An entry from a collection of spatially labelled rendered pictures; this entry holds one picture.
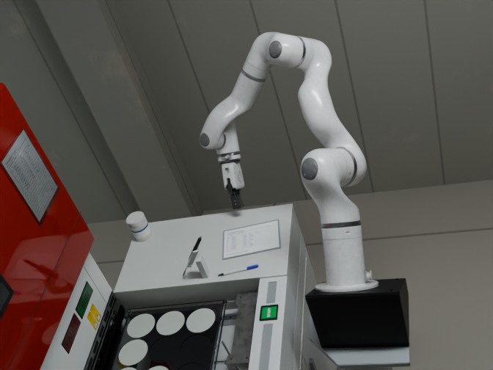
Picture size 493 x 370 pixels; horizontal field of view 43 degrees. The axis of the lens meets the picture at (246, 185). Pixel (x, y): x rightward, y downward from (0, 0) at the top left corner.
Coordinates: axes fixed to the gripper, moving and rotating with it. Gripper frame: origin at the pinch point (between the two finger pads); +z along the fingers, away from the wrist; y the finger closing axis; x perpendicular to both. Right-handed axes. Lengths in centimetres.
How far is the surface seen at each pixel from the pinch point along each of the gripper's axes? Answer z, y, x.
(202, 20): -86, 84, 31
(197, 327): 36.0, -30.4, 9.9
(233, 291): 28.0, -19.7, -0.5
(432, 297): 65, 89, -59
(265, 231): 10.9, -5.2, -10.6
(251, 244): 14.3, -10.2, -6.3
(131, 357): 42, -40, 31
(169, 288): 23.7, -23.7, 20.8
